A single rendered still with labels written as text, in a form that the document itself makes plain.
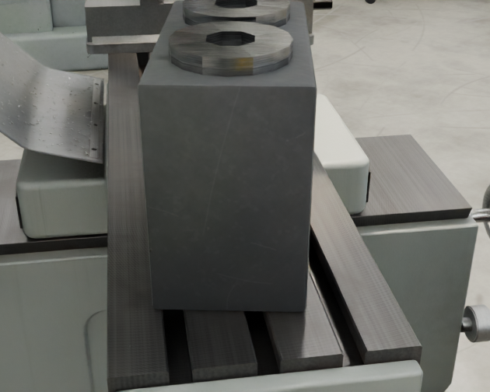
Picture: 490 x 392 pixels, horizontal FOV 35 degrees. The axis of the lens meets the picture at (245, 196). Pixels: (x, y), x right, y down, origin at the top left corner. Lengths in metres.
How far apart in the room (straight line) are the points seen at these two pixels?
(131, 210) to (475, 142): 2.69
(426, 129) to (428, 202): 2.23
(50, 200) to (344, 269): 0.52
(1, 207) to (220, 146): 0.71
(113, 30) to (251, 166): 0.69
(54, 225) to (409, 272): 0.53
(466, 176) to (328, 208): 2.32
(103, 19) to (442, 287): 0.66
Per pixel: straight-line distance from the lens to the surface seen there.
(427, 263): 1.21
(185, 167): 0.54
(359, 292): 0.63
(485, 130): 3.48
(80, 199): 1.06
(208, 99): 0.52
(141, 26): 1.19
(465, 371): 2.09
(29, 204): 1.07
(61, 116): 1.13
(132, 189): 0.78
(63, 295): 1.14
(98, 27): 1.20
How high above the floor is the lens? 1.33
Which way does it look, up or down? 29 degrees down
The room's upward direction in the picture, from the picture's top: straight up
